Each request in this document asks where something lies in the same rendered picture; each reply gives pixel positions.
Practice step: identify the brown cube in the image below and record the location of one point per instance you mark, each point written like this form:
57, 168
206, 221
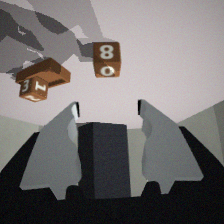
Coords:
107, 59
34, 89

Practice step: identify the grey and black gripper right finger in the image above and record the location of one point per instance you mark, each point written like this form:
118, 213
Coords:
178, 161

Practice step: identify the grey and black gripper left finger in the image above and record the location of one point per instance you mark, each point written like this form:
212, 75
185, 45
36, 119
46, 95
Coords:
42, 169

